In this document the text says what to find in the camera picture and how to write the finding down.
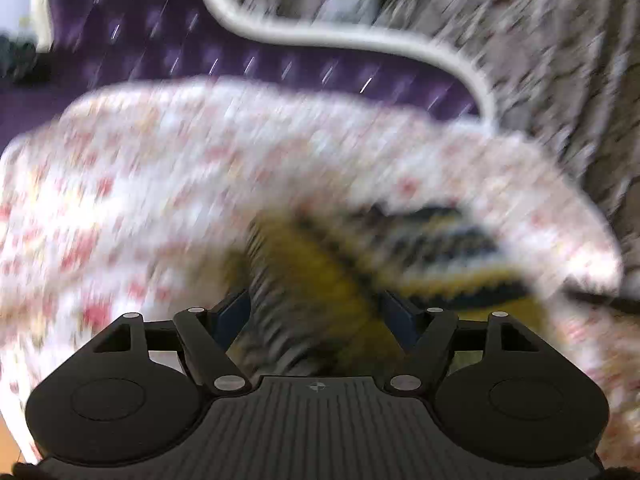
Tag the navy yellow patterned garment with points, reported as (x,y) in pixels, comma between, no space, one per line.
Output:
(320,280)

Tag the brown white patterned curtain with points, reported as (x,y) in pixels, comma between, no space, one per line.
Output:
(550,60)

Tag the white floral blanket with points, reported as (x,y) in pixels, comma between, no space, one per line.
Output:
(150,185)

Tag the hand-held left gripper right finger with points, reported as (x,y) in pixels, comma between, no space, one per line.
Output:
(400,320)

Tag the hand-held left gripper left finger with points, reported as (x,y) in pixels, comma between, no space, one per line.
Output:
(235,312)

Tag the purple tufted sofa white frame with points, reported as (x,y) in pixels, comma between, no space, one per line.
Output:
(200,55)

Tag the dark grey clothing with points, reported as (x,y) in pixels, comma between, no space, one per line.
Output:
(20,60)

